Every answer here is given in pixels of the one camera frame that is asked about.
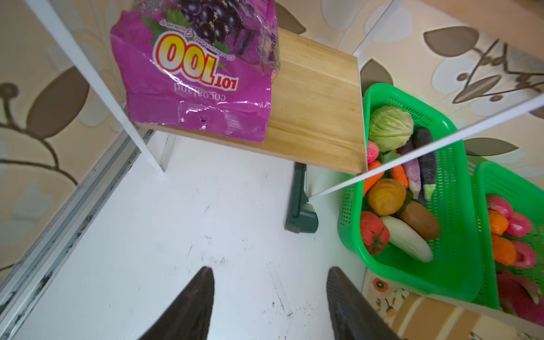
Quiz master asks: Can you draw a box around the orange carrot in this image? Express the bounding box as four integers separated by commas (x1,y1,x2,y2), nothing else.
364,160,409,195

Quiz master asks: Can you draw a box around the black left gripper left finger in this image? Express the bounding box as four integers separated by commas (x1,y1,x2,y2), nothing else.
140,266,215,340

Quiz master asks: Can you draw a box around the white wooden shelf rack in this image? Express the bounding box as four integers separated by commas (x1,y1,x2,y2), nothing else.
25,1,543,199

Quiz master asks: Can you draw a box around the purple eggplant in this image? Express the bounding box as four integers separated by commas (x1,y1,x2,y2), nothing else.
398,127,437,206

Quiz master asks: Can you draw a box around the white cucumber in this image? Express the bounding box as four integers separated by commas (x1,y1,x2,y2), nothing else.
380,216,433,263

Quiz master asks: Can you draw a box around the brown kiwi potato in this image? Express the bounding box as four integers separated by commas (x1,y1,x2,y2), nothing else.
398,201,441,240

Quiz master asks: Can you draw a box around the green fruit basket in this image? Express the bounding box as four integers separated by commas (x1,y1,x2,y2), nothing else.
471,161,543,310

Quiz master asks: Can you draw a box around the purple lot 100 candy bag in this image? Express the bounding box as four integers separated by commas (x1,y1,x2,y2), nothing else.
110,1,280,143

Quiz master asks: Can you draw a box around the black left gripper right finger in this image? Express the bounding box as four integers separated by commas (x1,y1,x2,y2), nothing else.
326,266,399,339

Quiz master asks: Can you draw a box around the yellow potato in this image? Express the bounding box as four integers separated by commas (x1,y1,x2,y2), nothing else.
366,178,407,216

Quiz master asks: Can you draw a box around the green vegetable basket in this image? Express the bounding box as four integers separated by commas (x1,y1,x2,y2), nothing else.
337,82,483,303

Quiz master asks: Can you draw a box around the red apple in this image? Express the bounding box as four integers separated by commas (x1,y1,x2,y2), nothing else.
512,241,537,269

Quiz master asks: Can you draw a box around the orange tangerine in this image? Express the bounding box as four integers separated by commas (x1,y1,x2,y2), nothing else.
491,235,517,266

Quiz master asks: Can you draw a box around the red tomato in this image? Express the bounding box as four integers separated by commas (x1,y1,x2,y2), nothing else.
360,211,390,255

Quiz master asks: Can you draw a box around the pink dragon fruit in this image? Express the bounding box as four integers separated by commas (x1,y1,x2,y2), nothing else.
497,271,543,326

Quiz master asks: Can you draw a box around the green cabbage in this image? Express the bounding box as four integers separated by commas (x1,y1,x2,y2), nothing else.
369,106,415,152

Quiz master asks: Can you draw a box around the cream floral tote bag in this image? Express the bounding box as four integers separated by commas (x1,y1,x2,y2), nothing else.
361,269,543,339

